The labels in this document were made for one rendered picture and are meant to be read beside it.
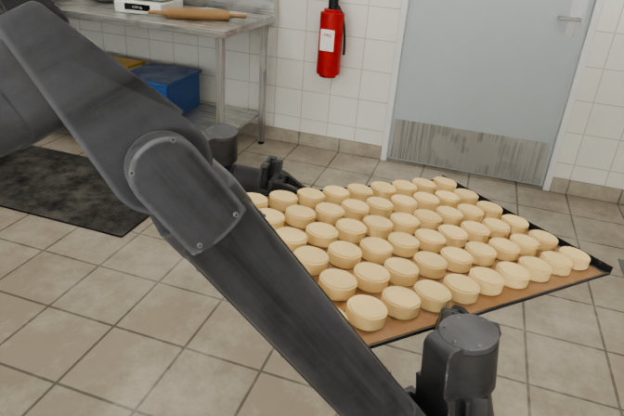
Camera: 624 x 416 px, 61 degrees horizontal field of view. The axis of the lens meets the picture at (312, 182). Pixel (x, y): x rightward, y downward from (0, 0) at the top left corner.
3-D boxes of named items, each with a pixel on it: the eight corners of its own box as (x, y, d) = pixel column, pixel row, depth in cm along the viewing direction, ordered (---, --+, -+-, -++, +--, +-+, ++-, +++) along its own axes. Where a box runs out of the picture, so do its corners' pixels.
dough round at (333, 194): (319, 193, 99) (321, 183, 99) (344, 196, 100) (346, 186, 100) (323, 204, 95) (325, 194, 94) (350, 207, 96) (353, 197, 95)
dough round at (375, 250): (359, 244, 83) (361, 233, 82) (391, 252, 83) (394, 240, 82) (357, 259, 78) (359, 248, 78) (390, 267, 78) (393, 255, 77)
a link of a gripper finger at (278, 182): (314, 211, 103) (268, 201, 104) (319, 176, 100) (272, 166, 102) (306, 225, 97) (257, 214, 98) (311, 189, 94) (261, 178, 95)
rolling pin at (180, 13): (148, 19, 302) (147, 6, 299) (149, 17, 308) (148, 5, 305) (246, 22, 313) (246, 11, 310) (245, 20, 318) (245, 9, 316)
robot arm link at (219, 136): (167, 184, 100) (188, 208, 94) (162, 131, 93) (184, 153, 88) (223, 167, 106) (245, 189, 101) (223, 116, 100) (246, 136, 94)
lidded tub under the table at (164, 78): (116, 116, 342) (112, 76, 331) (154, 97, 382) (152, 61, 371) (169, 125, 333) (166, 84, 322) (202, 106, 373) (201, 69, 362)
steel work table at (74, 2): (-24, 127, 368) (-56, -23, 326) (53, 101, 430) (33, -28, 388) (224, 180, 320) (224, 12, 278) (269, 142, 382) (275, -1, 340)
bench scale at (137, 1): (113, 11, 315) (112, -4, 311) (140, 6, 344) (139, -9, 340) (161, 17, 311) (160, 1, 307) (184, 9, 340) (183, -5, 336)
